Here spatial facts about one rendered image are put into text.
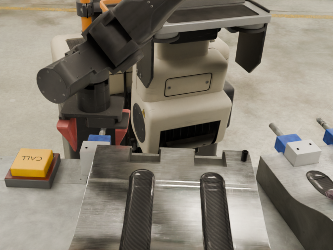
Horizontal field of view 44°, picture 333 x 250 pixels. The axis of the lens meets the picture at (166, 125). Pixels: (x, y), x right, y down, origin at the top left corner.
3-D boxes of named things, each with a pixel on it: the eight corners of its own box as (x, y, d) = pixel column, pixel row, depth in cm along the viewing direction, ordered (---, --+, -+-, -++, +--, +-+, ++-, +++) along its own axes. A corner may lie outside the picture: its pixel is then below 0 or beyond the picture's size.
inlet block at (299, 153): (257, 137, 84) (262, 115, 81) (279, 134, 86) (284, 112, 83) (290, 178, 74) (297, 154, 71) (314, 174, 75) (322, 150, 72)
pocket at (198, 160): (192, 165, 72) (193, 148, 70) (222, 166, 72) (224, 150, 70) (192, 182, 68) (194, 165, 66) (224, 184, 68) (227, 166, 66)
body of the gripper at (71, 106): (121, 125, 70) (120, 86, 66) (61, 122, 70) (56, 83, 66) (125, 105, 75) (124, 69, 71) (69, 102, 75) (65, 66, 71)
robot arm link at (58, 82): (148, 53, 63) (113, 7, 62) (106, 82, 55) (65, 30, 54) (105, 88, 71) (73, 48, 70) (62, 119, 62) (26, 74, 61)
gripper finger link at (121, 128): (127, 162, 74) (127, 119, 69) (87, 161, 74) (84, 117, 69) (131, 141, 80) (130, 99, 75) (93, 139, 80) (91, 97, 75)
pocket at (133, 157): (130, 162, 72) (130, 145, 70) (160, 163, 72) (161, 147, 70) (127, 179, 68) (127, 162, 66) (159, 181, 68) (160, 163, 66)
